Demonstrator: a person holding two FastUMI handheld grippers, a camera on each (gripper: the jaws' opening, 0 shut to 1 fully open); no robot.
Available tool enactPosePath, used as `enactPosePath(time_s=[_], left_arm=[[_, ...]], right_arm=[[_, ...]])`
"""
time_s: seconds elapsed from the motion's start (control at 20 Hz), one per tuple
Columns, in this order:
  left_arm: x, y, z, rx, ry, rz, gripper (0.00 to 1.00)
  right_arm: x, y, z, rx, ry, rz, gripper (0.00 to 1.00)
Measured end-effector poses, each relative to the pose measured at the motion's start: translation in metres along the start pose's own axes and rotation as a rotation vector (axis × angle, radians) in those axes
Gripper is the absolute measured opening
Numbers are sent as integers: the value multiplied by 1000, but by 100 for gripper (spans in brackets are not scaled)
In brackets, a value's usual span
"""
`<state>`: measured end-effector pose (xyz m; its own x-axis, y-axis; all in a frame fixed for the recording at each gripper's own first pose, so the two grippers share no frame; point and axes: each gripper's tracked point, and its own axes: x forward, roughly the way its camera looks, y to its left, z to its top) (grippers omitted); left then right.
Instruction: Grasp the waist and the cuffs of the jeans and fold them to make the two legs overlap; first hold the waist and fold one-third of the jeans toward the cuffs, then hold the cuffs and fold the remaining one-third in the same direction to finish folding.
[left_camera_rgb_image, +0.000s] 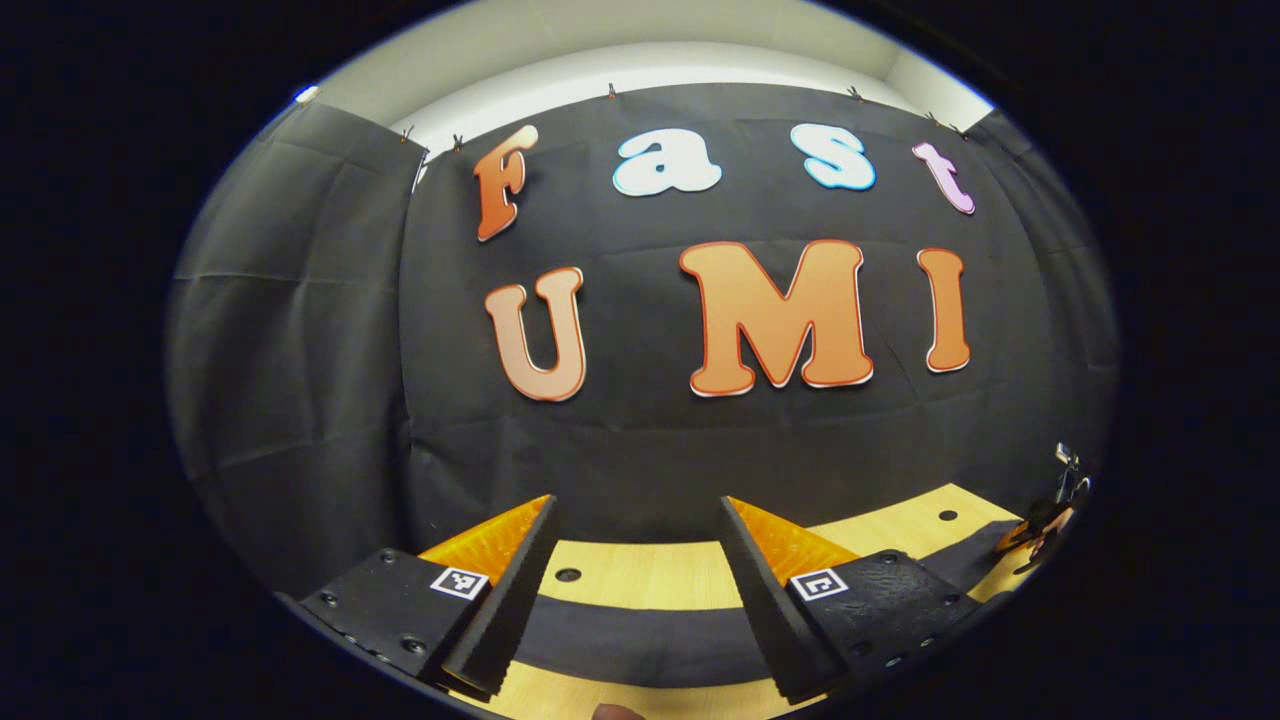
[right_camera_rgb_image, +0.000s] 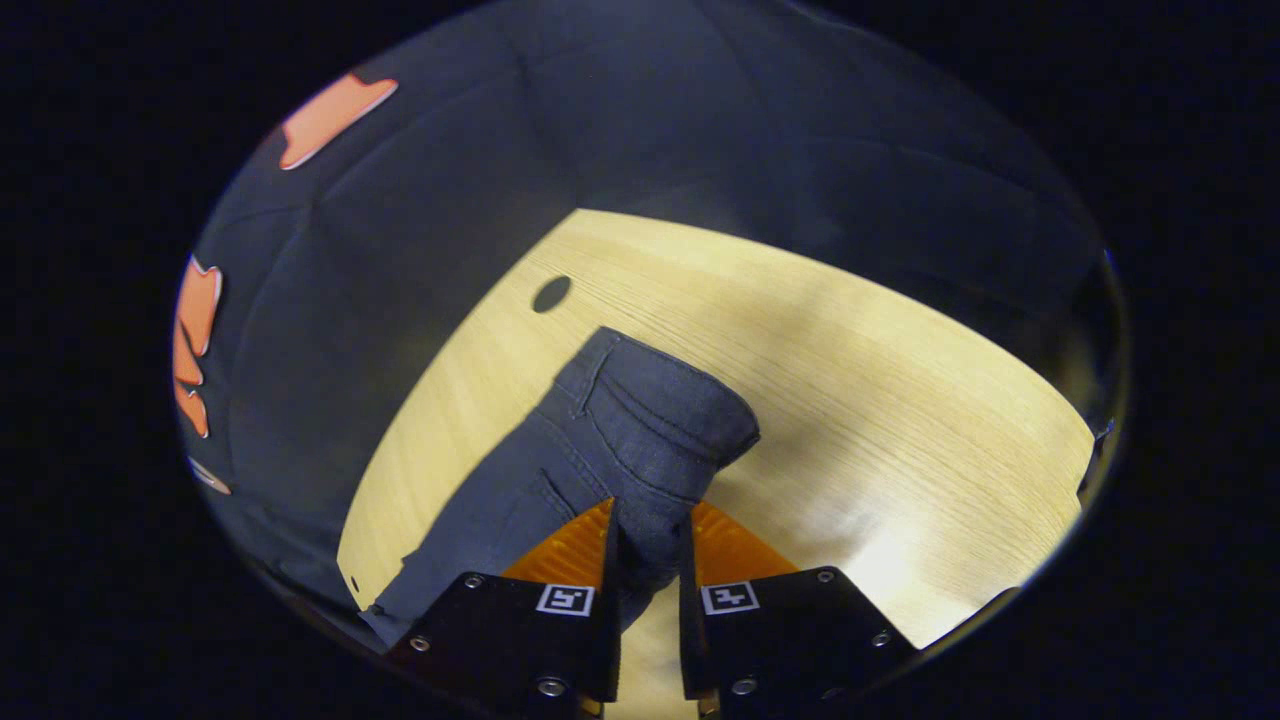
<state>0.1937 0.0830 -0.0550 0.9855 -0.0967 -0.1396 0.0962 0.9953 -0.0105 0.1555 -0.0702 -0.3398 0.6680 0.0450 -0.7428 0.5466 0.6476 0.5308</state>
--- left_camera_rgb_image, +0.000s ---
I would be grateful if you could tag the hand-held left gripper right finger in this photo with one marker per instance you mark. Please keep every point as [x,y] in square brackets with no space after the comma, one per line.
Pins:
[770,610]

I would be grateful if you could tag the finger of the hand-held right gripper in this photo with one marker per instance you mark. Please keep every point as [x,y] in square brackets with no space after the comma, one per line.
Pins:
[1012,538]

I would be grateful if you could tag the black jeans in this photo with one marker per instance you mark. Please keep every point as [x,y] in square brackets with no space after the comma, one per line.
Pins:
[640,635]

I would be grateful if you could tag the ceiling light panel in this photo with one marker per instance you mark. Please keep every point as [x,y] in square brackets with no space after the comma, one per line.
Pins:
[306,94]

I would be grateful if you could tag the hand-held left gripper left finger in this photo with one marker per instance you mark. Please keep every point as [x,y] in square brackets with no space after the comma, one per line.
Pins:
[515,590]

